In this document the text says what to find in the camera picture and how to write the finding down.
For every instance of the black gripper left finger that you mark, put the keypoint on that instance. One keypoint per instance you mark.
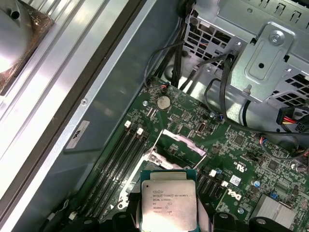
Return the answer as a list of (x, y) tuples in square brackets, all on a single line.
[(120, 223)]

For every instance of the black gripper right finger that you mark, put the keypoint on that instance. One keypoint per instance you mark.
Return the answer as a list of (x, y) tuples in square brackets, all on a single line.
[(217, 223)]

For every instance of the silver CPU chip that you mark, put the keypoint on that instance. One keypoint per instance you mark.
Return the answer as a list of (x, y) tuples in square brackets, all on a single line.
[(169, 193)]

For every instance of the white board barcode sticker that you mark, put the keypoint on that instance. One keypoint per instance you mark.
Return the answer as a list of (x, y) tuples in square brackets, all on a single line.
[(235, 180)]

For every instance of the silver finned heat sink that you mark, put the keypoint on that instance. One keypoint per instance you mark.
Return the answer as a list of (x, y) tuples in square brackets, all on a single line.
[(277, 212)]

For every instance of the green motherboard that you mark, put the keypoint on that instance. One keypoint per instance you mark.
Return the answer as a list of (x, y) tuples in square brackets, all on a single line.
[(217, 149)]

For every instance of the silver internal USB port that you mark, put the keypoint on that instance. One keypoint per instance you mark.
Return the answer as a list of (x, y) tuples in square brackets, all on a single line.
[(201, 128)]

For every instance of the white case label sticker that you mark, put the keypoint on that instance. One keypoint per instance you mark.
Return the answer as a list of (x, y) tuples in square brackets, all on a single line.
[(77, 135)]

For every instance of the black power connector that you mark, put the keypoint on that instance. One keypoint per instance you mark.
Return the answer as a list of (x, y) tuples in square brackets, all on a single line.
[(286, 116)]

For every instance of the round coin cell battery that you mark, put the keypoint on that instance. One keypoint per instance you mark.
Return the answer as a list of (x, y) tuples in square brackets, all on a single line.
[(163, 102)]

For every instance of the black PC case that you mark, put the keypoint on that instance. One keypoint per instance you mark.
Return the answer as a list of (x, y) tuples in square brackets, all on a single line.
[(108, 84)]

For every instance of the silver perforated drive cage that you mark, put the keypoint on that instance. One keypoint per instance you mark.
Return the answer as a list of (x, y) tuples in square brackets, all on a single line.
[(207, 41)]

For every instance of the silver metal drive bracket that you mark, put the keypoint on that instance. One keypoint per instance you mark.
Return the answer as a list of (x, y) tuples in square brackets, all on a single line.
[(265, 60)]

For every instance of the brown square base plate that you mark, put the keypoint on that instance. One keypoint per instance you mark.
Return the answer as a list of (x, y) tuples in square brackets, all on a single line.
[(41, 33)]

